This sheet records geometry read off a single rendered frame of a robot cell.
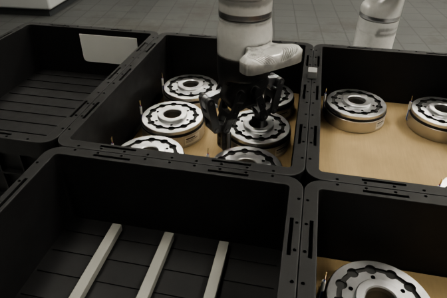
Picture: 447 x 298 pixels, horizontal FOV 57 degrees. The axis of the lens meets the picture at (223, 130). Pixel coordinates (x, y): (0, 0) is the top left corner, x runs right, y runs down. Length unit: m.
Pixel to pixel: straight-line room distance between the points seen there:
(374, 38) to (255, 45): 0.54
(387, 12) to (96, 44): 0.63
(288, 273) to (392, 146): 0.40
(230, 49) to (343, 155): 0.25
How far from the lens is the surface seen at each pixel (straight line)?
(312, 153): 0.49
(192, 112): 0.69
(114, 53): 0.89
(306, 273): 0.36
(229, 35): 0.54
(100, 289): 0.49
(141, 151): 0.49
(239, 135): 0.63
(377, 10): 1.02
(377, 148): 0.70
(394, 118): 0.79
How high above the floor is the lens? 1.21
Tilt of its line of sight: 33 degrees down
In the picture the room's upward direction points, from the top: straight up
